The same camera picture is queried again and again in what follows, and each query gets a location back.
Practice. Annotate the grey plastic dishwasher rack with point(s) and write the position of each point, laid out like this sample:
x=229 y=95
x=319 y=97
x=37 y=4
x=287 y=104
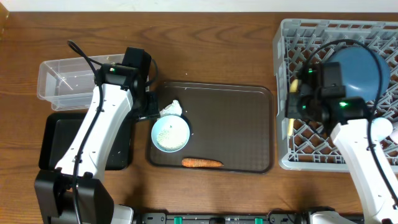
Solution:
x=296 y=40

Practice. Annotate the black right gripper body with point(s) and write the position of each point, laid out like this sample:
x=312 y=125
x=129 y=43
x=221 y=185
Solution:
x=301 y=106

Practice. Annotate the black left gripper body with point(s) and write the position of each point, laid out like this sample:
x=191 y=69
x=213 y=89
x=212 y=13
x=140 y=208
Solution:
x=147 y=107

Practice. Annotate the light blue plastic cup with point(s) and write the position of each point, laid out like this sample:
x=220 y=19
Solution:
x=381 y=128

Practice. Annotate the pale yellow plastic spoon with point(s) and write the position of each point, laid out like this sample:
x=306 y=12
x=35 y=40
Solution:
x=293 y=88

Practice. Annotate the light blue bowl with rice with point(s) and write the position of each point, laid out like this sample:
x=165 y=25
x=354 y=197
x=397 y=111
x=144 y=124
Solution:
x=170 y=133

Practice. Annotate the dark blue plate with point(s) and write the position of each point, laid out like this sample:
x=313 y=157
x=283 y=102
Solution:
x=361 y=72

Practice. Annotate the white napkin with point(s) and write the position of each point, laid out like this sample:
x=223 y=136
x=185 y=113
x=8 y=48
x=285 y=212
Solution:
x=172 y=109

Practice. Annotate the black plastic bin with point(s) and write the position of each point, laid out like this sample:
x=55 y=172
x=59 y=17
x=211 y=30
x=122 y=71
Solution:
x=60 y=131

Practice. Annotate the dark brown serving tray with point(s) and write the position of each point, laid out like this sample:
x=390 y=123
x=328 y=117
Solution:
x=231 y=124

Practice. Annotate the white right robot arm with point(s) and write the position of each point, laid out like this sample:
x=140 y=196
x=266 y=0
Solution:
x=353 y=129

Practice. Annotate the clear plastic bin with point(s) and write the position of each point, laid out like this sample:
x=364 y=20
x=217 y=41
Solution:
x=66 y=83

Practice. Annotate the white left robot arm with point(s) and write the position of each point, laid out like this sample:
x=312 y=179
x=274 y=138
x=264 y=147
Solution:
x=74 y=192

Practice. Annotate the orange carrot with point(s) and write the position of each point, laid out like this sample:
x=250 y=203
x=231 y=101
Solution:
x=192 y=162

